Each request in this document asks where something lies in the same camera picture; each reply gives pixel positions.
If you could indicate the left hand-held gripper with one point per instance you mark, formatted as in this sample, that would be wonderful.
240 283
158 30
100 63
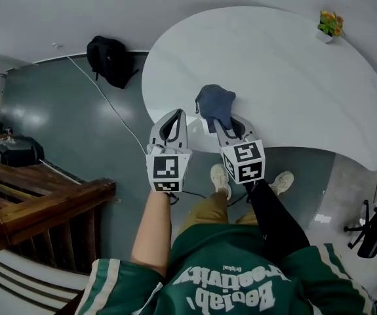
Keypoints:
168 169

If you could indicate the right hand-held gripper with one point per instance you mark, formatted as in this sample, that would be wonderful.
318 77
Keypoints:
245 161

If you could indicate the blue cloth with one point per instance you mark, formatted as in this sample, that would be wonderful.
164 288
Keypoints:
215 105

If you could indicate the person's right forearm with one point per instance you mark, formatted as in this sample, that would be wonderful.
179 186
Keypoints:
276 218

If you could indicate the person's left forearm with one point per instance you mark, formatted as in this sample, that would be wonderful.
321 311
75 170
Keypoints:
152 228

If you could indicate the white tabletop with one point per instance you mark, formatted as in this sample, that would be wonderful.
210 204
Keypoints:
289 87

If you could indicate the person's left beige shoe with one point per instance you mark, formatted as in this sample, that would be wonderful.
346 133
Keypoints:
220 177

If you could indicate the person's beige shoe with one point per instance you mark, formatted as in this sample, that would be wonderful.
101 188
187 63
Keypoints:
220 177
282 180

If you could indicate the person's right beige shoe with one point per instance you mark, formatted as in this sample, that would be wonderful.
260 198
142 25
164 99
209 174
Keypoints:
282 180

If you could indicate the khaki trousers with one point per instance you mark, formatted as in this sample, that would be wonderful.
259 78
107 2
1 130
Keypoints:
208 210

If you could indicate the black backpack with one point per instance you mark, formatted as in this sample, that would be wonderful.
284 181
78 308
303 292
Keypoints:
109 61

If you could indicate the white paper sheet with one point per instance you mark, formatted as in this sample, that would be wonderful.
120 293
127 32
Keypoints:
323 218

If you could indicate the potted plant with orange flowers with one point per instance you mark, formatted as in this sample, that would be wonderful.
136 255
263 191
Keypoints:
329 26

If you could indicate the green jersey shirt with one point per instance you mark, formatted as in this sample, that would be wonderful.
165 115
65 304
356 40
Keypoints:
227 274

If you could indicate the brown wooden railing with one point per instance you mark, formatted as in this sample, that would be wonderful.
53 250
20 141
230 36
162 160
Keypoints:
44 202

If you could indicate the black bag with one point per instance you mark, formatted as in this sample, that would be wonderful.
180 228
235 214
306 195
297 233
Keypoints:
19 151

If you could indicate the black office chair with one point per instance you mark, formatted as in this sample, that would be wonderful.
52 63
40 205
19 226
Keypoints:
376 233

